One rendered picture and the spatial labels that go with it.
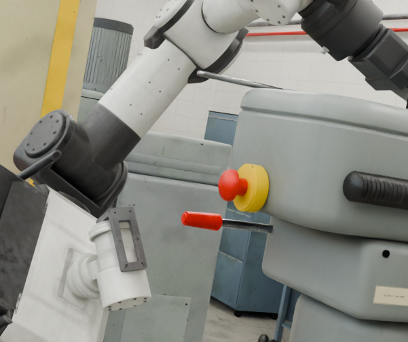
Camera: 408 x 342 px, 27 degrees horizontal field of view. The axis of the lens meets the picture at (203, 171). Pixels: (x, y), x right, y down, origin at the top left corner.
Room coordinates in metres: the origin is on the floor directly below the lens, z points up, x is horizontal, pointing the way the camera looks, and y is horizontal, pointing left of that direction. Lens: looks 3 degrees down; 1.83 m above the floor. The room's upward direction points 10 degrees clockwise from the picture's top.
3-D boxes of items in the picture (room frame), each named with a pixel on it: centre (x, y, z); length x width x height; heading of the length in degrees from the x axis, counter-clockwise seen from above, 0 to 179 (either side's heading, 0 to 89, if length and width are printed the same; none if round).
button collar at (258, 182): (1.06, -0.06, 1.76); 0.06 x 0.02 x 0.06; 27
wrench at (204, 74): (1.19, -0.08, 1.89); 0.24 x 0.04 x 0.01; 120
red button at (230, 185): (1.05, -0.04, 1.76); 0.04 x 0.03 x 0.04; 27
